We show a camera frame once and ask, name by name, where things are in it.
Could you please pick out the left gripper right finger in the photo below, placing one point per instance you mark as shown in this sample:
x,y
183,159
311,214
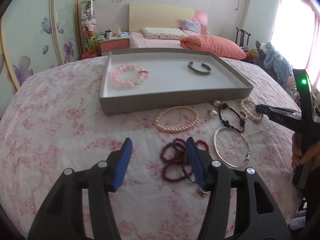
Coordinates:
x,y
257,214

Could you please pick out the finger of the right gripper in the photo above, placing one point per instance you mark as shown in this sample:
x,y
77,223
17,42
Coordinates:
x,y
285,117

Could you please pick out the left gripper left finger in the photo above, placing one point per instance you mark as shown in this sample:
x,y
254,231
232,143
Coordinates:
x,y
61,216

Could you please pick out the pearl earring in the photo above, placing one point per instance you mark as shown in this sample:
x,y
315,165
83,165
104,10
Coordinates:
x,y
216,103
212,113

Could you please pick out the silver thin bangle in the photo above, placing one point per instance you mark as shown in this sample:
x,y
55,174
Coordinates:
x,y
231,147

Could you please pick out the right hand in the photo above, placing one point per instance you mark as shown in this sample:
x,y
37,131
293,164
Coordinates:
x,y
312,154

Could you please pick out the blue clothing pile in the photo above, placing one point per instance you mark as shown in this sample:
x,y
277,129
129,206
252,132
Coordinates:
x,y
275,61

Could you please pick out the pink curtain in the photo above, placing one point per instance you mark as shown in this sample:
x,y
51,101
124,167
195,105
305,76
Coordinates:
x,y
296,36

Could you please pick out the pink floral bedsheet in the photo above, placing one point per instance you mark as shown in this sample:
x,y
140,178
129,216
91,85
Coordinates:
x,y
55,121

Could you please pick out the dark wooden chair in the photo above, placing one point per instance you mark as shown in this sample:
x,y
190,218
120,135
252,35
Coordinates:
x,y
242,37

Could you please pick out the dark metal cuff bangle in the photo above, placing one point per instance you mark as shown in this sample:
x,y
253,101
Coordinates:
x,y
201,69

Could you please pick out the coral pink duvet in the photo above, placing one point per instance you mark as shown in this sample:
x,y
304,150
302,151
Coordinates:
x,y
216,45

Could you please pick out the purple floral pillow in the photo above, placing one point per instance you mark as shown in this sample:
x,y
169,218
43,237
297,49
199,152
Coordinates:
x,y
190,27

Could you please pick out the floral white pillow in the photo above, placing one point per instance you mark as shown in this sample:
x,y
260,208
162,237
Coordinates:
x,y
163,33

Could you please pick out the grey cardboard tray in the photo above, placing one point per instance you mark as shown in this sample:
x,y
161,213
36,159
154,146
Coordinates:
x,y
152,78

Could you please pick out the pink bed mattress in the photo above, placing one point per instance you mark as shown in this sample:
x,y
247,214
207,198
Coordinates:
x,y
138,40

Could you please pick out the pink nightstand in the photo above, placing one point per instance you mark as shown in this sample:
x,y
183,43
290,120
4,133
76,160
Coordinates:
x,y
114,43

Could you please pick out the cream and pink headboard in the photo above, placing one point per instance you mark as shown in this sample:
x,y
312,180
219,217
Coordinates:
x,y
155,15

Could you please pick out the floral sliding wardrobe door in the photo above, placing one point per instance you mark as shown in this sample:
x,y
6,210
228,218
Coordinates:
x,y
36,35

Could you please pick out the clear tube of plush toys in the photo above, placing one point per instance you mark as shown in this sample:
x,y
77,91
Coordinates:
x,y
88,25

